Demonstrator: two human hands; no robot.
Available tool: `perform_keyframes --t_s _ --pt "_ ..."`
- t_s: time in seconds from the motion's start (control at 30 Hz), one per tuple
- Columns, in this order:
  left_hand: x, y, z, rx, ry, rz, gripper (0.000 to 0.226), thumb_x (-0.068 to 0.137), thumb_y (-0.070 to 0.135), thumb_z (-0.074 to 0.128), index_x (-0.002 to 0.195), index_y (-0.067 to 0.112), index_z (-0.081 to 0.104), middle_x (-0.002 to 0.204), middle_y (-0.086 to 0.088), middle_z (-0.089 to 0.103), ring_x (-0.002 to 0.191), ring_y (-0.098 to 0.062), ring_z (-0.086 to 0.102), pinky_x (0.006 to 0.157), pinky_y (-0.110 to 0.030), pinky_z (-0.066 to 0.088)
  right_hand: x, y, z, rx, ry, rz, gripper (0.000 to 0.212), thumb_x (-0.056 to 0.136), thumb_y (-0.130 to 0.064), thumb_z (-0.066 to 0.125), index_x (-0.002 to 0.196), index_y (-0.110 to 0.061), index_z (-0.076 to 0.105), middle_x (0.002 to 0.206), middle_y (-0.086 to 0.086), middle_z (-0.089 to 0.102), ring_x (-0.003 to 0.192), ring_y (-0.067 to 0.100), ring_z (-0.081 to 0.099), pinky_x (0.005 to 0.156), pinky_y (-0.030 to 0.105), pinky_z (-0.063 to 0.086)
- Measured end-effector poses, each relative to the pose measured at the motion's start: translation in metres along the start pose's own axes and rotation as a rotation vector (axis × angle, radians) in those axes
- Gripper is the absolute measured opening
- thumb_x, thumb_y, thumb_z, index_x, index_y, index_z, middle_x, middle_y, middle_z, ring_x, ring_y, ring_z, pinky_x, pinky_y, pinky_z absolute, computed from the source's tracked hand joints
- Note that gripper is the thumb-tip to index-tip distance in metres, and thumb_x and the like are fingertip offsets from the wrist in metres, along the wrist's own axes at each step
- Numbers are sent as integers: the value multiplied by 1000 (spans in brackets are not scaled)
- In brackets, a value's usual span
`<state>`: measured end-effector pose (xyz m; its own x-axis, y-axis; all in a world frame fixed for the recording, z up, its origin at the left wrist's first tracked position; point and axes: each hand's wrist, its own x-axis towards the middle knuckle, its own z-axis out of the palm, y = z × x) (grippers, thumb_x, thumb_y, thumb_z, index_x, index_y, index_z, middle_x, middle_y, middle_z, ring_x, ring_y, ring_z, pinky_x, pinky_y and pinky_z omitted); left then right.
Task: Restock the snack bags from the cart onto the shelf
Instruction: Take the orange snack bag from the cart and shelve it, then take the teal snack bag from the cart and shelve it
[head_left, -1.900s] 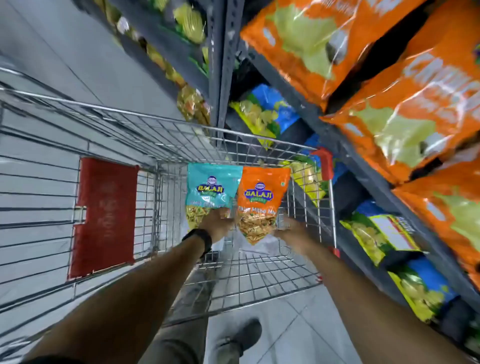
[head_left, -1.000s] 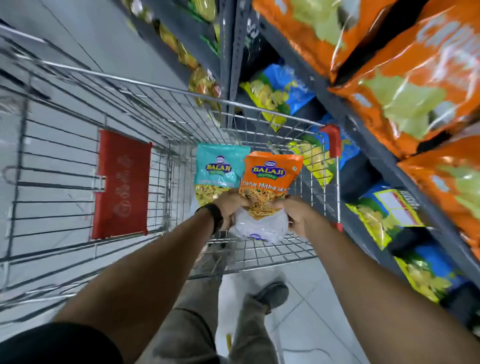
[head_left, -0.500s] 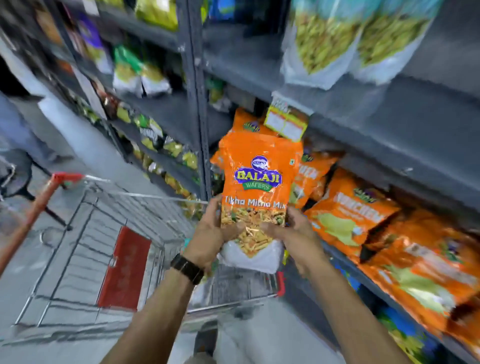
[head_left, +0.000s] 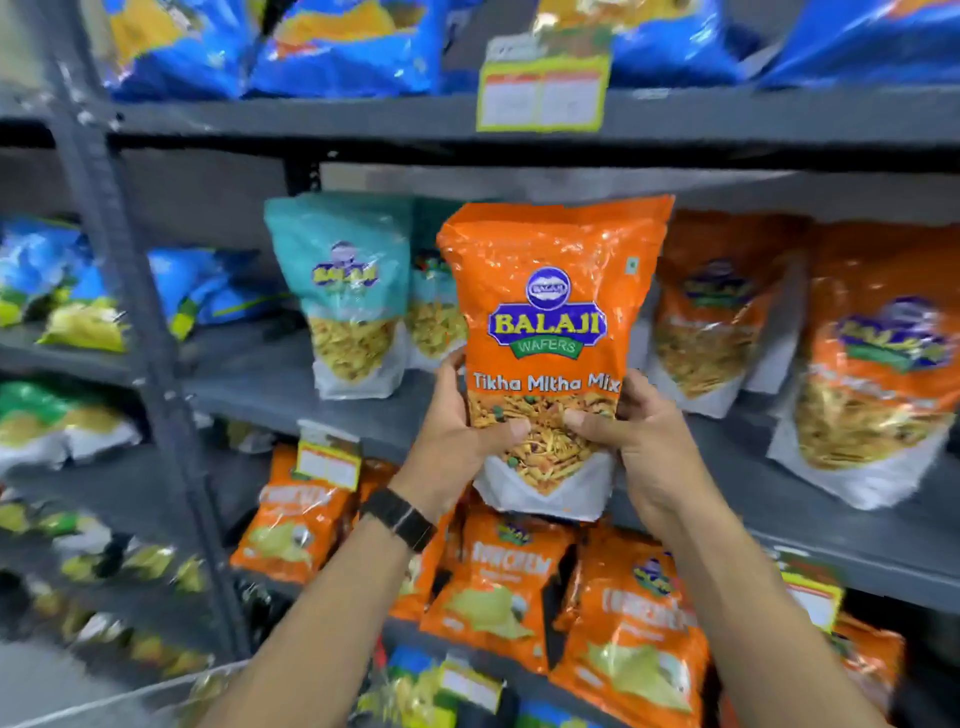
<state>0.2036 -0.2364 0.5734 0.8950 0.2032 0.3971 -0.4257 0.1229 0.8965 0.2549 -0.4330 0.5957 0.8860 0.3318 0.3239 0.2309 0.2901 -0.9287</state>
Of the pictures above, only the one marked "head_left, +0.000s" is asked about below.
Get person's right hand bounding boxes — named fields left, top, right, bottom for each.
left=562, top=368, right=723, bottom=538

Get person's left hand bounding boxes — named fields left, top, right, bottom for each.
left=389, top=348, right=532, bottom=527

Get orange snack mix packet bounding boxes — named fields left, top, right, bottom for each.
left=766, top=220, right=960, bottom=512
left=437, top=196, right=675, bottom=523
left=646, top=212, right=810, bottom=420

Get person's right forearm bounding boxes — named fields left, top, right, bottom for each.
left=646, top=491, right=895, bottom=728

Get person's left forearm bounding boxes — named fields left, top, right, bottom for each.
left=196, top=517, right=438, bottom=728

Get black wristwatch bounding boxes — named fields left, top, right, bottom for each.
left=360, top=486, right=438, bottom=555

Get teal snack packet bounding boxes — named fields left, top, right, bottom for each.
left=264, top=192, right=414, bottom=402
left=405, top=198, right=471, bottom=374

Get orange chips packet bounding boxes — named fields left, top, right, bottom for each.
left=230, top=442, right=355, bottom=585
left=358, top=459, right=460, bottom=623
left=419, top=504, right=579, bottom=675
left=827, top=610, right=908, bottom=715
left=549, top=523, right=711, bottom=728

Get yellow-edged shelf price label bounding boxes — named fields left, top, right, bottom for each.
left=476, top=32, right=613, bottom=135
left=293, top=419, right=363, bottom=493
left=437, top=654, right=505, bottom=715
left=778, top=553, right=846, bottom=636

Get blue and yellow snack packet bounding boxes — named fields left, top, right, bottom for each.
left=0, top=216, right=85, bottom=329
left=354, top=643, right=453, bottom=728
left=39, top=246, right=290, bottom=354

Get grey metal shelf rack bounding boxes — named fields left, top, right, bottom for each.
left=0, top=0, right=960, bottom=728

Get blue chips packet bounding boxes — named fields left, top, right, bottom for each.
left=99, top=0, right=258, bottom=103
left=246, top=0, right=445, bottom=99
left=757, top=0, right=960, bottom=89
left=534, top=0, right=745, bottom=88

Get rows of yellow-green small packets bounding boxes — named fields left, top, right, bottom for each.
left=0, top=486, right=216, bottom=680

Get green and white snack packet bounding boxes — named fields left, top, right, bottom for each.
left=0, top=378, right=144, bottom=475

